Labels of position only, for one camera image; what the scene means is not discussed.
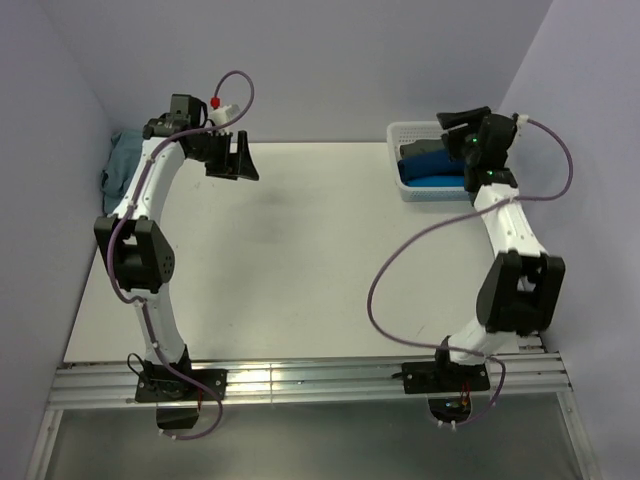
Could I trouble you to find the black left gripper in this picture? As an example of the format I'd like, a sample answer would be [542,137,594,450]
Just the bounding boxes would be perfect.
[188,129,258,181]

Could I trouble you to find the dark blue t shirt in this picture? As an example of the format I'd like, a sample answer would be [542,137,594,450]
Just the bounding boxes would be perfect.
[398,149,465,182]

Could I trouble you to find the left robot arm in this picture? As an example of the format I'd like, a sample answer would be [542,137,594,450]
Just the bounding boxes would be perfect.
[94,94,259,399]

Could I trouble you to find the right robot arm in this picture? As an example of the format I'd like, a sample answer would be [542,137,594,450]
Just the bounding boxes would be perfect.
[432,107,566,390]

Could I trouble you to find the grey rolled t shirt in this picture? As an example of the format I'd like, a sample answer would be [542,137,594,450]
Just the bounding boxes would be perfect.
[399,139,444,159]

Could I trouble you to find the light blue rolled t shirt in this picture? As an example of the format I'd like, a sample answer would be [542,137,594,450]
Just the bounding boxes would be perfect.
[405,175,464,190]

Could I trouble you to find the white plastic basket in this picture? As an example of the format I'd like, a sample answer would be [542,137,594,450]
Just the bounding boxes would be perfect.
[387,121,474,202]

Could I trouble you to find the pale teal t shirt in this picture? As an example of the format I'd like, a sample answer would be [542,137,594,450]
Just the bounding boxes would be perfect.
[100,129,143,214]

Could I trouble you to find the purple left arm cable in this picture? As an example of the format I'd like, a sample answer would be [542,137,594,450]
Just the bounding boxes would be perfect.
[107,70,256,441]

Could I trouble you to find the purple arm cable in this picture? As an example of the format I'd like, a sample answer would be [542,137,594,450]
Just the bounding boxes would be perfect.
[107,70,256,441]
[367,118,575,427]

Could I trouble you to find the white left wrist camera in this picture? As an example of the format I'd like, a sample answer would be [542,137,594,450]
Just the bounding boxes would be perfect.
[208,104,241,126]

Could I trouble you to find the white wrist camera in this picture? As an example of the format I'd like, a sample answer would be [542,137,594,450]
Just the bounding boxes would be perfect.
[208,104,241,126]
[513,113,530,137]

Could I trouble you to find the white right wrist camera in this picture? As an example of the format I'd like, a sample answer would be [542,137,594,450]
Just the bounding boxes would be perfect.
[513,113,530,137]

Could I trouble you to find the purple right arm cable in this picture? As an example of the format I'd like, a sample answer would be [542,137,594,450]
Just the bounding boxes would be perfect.
[367,118,575,427]

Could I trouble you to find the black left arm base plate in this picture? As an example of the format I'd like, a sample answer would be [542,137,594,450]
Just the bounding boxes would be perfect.
[134,365,214,433]

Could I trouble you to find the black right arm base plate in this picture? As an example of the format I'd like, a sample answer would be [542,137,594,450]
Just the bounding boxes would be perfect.
[393,360,490,424]

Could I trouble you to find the aluminium frame rail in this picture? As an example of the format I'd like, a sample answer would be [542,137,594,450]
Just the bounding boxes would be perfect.
[24,199,601,480]

